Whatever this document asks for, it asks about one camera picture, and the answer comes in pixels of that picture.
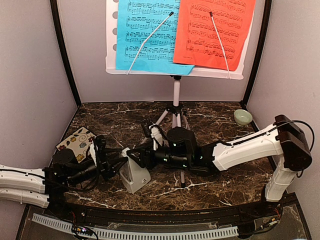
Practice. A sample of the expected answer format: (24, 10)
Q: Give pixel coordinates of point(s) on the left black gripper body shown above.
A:
(105, 171)

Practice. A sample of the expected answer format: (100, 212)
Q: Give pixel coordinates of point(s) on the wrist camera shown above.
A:
(96, 147)
(153, 132)

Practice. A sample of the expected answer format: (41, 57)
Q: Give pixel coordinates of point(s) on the white metronome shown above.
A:
(132, 175)

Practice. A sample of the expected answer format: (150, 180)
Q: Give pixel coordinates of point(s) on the floral square plate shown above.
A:
(78, 142)

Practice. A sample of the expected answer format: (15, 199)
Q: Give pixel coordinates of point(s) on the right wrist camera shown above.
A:
(153, 132)

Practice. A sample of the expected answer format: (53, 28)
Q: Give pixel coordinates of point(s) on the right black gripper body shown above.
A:
(148, 157)

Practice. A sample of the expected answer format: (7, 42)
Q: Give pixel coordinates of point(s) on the right black frame post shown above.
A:
(258, 53)

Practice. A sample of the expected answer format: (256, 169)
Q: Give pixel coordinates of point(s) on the left black frame post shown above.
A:
(63, 51)

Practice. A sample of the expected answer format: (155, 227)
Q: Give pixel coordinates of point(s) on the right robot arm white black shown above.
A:
(178, 149)

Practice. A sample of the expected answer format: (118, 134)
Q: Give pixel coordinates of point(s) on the black front rail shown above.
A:
(163, 203)

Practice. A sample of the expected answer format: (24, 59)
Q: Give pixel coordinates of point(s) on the pale green bowl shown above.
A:
(242, 117)

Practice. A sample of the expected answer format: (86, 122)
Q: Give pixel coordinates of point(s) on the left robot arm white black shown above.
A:
(42, 186)

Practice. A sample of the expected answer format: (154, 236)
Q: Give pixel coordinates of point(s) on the black frame post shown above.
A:
(258, 53)
(63, 51)

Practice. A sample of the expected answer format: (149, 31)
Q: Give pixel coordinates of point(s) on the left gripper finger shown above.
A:
(117, 163)
(117, 152)

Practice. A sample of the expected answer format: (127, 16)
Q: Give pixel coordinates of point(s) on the white music stand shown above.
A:
(111, 47)

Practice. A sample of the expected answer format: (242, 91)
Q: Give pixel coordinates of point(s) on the red sheet music page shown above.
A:
(212, 33)

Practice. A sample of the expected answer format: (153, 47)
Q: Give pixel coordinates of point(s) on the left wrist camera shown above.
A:
(96, 147)

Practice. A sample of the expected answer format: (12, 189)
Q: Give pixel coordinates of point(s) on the blue sheet music page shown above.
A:
(146, 37)

